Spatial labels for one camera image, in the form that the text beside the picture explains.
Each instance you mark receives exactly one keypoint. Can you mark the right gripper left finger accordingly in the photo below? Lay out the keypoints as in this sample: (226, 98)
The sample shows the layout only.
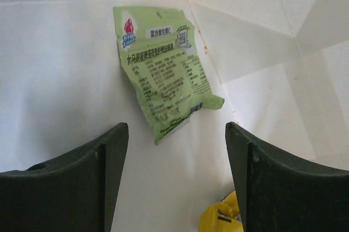
(76, 191)

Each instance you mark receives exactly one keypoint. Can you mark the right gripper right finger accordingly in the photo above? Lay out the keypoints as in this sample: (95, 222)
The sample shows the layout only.
(278, 191)

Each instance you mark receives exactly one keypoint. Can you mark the yellow M&M's bag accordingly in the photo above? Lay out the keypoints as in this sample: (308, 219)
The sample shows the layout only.
(222, 216)

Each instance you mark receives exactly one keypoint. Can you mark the blue checkered paper bag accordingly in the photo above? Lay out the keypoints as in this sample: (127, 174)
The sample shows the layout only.
(280, 65)

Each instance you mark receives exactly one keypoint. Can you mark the light green snack packet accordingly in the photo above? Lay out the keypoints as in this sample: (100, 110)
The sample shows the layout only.
(158, 54)

